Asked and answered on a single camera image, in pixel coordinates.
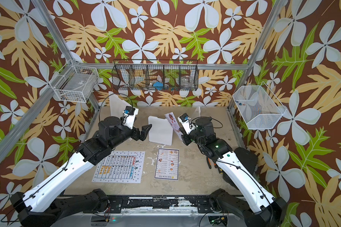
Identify white wire basket left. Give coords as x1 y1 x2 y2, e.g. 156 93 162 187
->
51 60 99 103

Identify white mesh basket right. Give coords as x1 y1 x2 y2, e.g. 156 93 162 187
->
233 82 287 131

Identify pink restaurant special menu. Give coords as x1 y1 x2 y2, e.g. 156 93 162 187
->
165 112 182 140

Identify orange handled pliers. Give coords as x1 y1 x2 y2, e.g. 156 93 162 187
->
206 157 217 169

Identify black wire rack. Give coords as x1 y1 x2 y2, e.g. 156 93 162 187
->
111 59 199 91

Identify blue bordered menu sheet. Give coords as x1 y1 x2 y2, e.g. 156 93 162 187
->
154 148 180 180

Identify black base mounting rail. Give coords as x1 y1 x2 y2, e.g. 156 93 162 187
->
83 194 236 214

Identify dotted border table menu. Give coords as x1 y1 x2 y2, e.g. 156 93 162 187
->
92 151 145 183

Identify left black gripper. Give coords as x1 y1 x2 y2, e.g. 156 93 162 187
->
107 121 151 151

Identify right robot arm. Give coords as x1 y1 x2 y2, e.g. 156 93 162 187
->
178 114 287 227

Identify blue object in rack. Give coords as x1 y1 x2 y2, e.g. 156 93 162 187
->
153 82 164 90

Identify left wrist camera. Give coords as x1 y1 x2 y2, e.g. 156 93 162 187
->
121 106 139 130

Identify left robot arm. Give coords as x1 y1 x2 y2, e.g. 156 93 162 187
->
10 116 152 227

